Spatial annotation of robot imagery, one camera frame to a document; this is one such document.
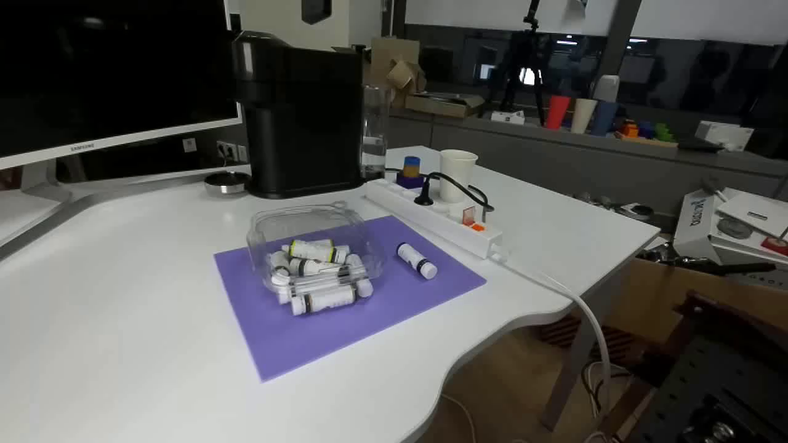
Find clear plastic container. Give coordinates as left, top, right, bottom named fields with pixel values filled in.
left=247, top=205, right=386, bottom=318

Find white tube outside container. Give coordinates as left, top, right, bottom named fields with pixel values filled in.
left=396, top=242, right=438, bottom=281

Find white tube top in container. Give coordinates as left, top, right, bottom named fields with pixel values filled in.
left=283, top=238, right=336, bottom=263

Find white tube in container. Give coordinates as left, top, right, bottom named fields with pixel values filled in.
left=290, top=286, right=358, bottom=316
left=283, top=238, right=336, bottom=263

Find white tube front in container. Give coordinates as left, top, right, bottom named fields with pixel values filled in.
left=290, top=286, right=358, bottom=316

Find white power strip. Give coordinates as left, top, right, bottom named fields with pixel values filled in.
left=363, top=179, right=502, bottom=258

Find blue and yellow block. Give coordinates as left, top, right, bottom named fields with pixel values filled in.
left=396, top=155, right=423, bottom=189

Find white paper cup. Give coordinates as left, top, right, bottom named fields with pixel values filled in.
left=440, top=151, right=477, bottom=201

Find clear glass water carafe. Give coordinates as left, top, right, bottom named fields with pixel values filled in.
left=363, top=87, right=390, bottom=177

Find black coffee machine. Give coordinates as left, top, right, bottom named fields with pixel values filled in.
left=234, top=33, right=364, bottom=198

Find cardboard box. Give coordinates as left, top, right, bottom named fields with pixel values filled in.
left=369, top=36, right=485, bottom=119

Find purple rectangular mat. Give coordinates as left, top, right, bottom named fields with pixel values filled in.
left=214, top=217, right=485, bottom=381

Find red cup on shelf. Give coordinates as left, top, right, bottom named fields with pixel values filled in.
left=544, top=95, right=571, bottom=131

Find white cup on shelf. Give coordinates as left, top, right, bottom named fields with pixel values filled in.
left=571, top=98, right=597, bottom=135

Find blue cup on shelf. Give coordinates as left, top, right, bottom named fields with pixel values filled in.
left=589, top=100, right=619, bottom=135

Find white box at right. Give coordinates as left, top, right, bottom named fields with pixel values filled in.
left=672, top=188, right=788, bottom=266

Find white framed computer monitor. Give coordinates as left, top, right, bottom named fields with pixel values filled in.
left=0, top=0, right=241, bottom=171

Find black power plug cable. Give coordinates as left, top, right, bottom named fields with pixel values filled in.
left=383, top=166, right=497, bottom=222

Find white power strip cable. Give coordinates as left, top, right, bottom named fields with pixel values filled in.
left=490, top=250, right=616, bottom=413

